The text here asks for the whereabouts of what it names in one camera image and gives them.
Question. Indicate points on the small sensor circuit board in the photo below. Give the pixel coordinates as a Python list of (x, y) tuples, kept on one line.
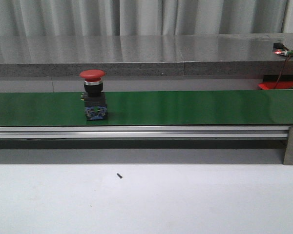
[(281, 49)]

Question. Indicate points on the red mushroom push button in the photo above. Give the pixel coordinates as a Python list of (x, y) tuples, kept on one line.
[(95, 106)]

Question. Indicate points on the aluminium conveyor frame rail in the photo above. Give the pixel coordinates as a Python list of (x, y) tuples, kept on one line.
[(181, 131)]

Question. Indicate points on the red plastic tray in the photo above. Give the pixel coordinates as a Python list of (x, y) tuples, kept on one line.
[(288, 85)]

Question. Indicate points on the green conveyor belt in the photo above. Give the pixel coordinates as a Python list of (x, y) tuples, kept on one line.
[(236, 107)]

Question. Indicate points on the grey stone counter slab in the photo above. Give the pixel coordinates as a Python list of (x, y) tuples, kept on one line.
[(123, 56)]

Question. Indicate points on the white pleated curtain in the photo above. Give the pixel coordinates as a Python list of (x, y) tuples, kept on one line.
[(143, 17)]

